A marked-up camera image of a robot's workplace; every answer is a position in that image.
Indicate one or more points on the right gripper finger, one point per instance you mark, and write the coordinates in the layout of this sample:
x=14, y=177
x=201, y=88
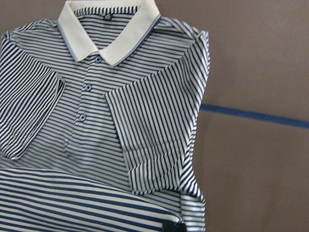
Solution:
x=170, y=226

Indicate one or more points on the striped polo shirt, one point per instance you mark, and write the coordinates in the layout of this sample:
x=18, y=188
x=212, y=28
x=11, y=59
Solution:
x=98, y=120

